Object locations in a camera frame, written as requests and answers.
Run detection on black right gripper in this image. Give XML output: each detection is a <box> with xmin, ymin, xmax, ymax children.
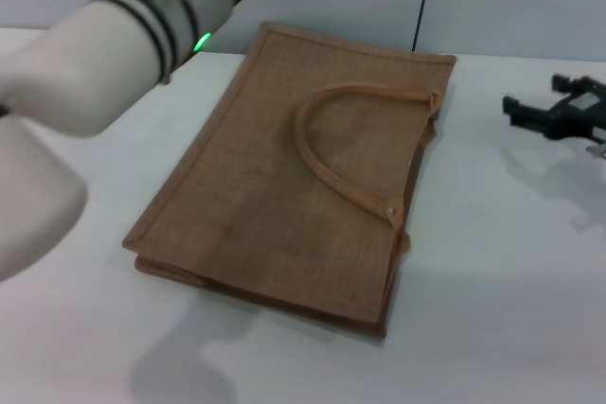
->
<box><xmin>502</xmin><ymin>73</ymin><xmax>606</xmax><ymax>142</ymax></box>

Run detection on brown woven handbag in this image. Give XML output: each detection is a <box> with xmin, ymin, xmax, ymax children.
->
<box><xmin>121</xmin><ymin>20</ymin><xmax>458</xmax><ymax>342</ymax></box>

